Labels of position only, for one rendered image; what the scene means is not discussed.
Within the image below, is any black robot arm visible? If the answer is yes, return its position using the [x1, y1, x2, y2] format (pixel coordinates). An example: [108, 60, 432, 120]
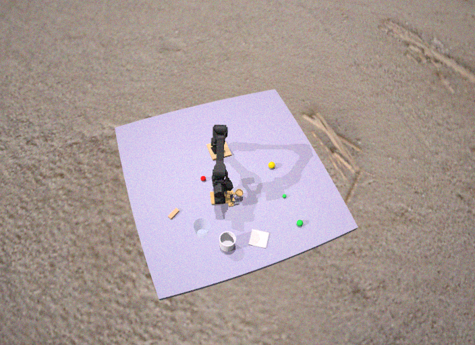
[211, 125, 233, 198]

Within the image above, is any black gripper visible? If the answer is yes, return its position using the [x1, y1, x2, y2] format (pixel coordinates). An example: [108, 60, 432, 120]
[211, 175, 225, 204]

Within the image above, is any white cup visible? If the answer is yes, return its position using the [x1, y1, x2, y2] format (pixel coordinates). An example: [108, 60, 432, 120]
[219, 232, 236, 252]

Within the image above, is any clear plastic cup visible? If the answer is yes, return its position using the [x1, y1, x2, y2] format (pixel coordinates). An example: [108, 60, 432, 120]
[193, 217, 211, 238]

